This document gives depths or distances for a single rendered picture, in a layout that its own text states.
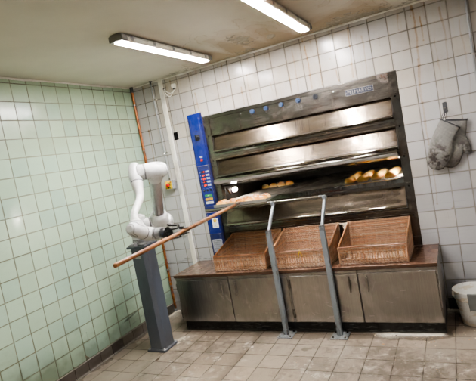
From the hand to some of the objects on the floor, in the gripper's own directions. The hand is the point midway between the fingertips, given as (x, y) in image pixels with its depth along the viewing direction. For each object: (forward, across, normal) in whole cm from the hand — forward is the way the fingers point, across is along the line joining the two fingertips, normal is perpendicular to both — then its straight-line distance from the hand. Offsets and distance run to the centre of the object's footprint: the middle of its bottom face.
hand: (184, 230), depth 327 cm
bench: (+44, +117, -104) cm, 163 cm away
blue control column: (-49, +118, -227) cm, 260 cm away
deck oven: (+48, +117, -227) cm, 260 cm away
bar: (+26, +117, -83) cm, 146 cm away
